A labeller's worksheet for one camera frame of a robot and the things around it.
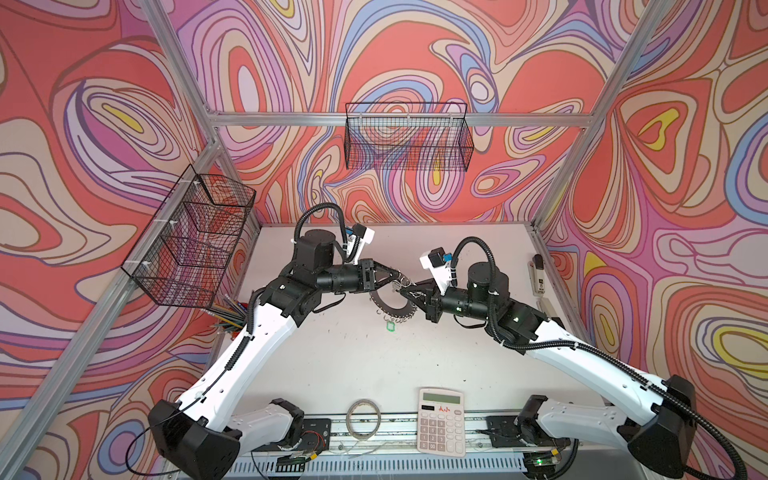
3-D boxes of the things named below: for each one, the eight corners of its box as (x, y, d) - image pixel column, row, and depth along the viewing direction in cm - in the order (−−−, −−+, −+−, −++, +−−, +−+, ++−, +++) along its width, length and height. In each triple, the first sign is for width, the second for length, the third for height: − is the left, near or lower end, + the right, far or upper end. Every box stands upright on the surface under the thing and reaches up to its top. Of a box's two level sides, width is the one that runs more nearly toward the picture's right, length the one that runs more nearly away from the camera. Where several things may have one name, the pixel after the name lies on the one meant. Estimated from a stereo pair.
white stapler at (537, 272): (532, 294, 102) (538, 285, 97) (528, 263, 111) (534, 253, 106) (542, 296, 101) (549, 287, 97) (537, 264, 110) (543, 255, 106)
